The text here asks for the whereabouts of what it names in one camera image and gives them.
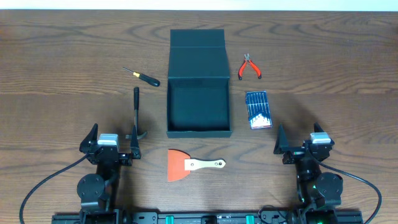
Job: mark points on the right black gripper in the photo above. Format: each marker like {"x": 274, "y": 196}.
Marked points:
{"x": 282, "y": 145}

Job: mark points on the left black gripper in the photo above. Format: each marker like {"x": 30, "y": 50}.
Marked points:
{"x": 109, "y": 156}

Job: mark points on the clear precision screwdriver case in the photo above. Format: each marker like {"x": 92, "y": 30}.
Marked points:
{"x": 259, "y": 115}

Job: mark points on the orange scraper wooden handle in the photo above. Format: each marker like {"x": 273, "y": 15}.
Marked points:
{"x": 180, "y": 164}

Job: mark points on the black handled screwdriver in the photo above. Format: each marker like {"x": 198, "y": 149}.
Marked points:
{"x": 151, "y": 81}

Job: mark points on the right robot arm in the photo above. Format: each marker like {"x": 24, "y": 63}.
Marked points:
{"x": 319, "y": 192}

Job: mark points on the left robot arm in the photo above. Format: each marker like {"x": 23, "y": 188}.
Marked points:
{"x": 98, "y": 191}

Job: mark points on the black steel claw hammer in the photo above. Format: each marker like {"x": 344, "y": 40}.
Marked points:
{"x": 136, "y": 105}

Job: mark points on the dark green open box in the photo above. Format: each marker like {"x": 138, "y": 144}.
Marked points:
{"x": 198, "y": 85}

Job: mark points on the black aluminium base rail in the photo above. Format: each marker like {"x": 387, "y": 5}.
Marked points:
{"x": 265, "y": 216}

